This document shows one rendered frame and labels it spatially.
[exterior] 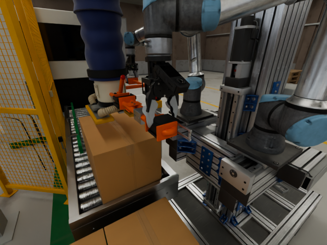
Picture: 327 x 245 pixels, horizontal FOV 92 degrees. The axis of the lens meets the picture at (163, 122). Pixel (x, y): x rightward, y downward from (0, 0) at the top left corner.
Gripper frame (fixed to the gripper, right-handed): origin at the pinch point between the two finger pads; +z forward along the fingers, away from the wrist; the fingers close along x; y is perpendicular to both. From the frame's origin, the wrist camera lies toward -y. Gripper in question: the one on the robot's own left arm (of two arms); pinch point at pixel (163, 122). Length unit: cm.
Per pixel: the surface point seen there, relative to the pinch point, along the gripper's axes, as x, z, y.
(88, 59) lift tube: 10, -19, 56
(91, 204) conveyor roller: 26, 66, 45
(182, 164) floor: -92, 120, 96
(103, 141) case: 12, 25, 45
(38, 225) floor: 70, 119, 100
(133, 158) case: -0.4, 35.4, 34.3
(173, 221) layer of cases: -11, 67, 8
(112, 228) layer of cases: 19, 66, 23
